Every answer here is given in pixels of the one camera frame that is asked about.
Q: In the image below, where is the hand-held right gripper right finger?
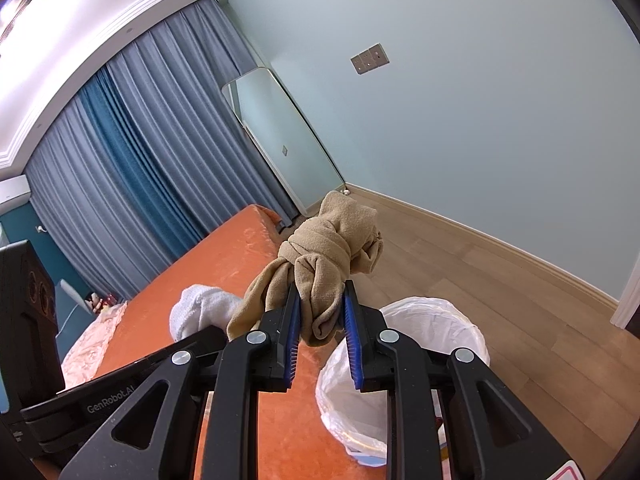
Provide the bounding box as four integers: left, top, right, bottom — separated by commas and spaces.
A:
340, 279, 574, 480

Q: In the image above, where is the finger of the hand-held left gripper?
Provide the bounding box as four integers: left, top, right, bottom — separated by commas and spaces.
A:
147, 327, 229, 361

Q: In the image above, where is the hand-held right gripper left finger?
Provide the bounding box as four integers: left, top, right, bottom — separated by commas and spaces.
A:
59, 280, 303, 480

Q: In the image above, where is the white sock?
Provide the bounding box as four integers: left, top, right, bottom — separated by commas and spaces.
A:
169, 284, 246, 343

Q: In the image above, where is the white bag-lined waste bin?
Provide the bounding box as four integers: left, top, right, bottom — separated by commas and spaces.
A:
315, 297, 491, 467

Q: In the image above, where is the beige knotted cloth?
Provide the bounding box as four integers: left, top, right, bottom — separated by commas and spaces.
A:
226, 191, 385, 346

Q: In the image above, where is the blue padded headboard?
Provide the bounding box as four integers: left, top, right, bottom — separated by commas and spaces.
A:
54, 280, 93, 356

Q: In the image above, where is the pink floral quilt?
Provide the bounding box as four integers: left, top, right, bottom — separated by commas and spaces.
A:
60, 302, 128, 377

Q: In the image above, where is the orange plush blanket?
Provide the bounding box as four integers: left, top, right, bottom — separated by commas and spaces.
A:
92, 204, 391, 480

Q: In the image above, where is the white air conditioner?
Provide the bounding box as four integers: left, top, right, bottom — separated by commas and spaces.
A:
0, 175, 32, 202

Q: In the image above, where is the grey curtain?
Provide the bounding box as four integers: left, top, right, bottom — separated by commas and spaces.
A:
25, 96, 176, 302
107, 0, 300, 235

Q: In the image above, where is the blue curtain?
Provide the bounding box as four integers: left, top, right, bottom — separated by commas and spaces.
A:
80, 67, 210, 262

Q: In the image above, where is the standing floor mirror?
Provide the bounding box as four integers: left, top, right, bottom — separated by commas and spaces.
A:
221, 67, 346, 217

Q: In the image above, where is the white door frame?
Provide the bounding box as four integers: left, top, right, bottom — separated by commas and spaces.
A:
611, 259, 640, 331

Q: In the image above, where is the brown wall switch panel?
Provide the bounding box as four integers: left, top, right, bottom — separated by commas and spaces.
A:
350, 43, 390, 75

